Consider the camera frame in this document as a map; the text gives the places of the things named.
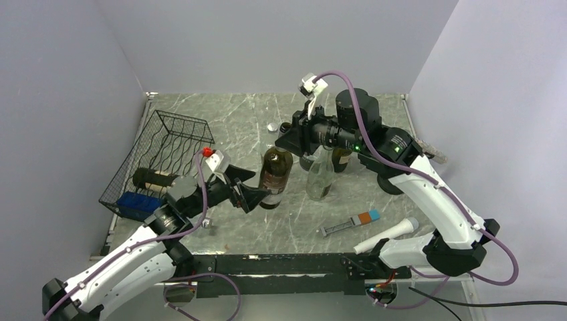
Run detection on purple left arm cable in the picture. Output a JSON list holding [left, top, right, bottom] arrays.
[[41, 152, 242, 321]]

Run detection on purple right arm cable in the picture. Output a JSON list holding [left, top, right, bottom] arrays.
[[313, 70, 520, 311]]

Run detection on black wire wine rack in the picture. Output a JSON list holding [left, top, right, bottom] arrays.
[[99, 110, 215, 215]]

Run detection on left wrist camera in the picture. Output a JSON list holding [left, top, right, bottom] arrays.
[[202, 147, 231, 176]]

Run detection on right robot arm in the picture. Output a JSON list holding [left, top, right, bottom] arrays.
[[275, 88, 499, 278]]

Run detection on white toy microphone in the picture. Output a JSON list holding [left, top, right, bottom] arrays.
[[353, 217, 419, 254]]

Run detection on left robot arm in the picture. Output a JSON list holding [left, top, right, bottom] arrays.
[[41, 165, 269, 320]]

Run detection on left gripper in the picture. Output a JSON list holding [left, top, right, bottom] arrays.
[[186, 164, 271, 218]]

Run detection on grey tool coloured blocks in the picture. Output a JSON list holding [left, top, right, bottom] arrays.
[[320, 209, 380, 237]]

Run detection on clear labelled bottle silver cap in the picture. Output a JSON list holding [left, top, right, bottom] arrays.
[[299, 154, 316, 171]]

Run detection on green wine bottle grey cap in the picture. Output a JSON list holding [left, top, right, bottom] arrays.
[[259, 146, 294, 209]]

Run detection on dark green wine bottle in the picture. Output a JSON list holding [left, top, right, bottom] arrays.
[[132, 167, 180, 195]]

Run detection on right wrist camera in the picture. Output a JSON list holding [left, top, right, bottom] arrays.
[[298, 73, 328, 120]]

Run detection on blue square glass bottle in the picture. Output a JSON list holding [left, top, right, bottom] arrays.
[[116, 191, 213, 230]]

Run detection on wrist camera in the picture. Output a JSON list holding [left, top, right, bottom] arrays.
[[202, 147, 231, 176], [298, 73, 328, 120]]

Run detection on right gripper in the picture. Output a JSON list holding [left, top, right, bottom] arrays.
[[275, 100, 364, 156]]

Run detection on black power cable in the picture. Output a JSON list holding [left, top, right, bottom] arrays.
[[408, 287, 567, 321]]

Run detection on clear glass bottle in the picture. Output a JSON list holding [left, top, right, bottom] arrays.
[[306, 146, 334, 201]]

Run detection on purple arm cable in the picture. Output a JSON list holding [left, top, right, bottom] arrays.
[[41, 152, 242, 321], [313, 70, 520, 311]]

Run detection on grey handheld microphone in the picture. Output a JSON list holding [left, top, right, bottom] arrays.
[[415, 138, 448, 164]]

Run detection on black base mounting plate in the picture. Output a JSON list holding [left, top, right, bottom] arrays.
[[171, 253, 411, 298]]

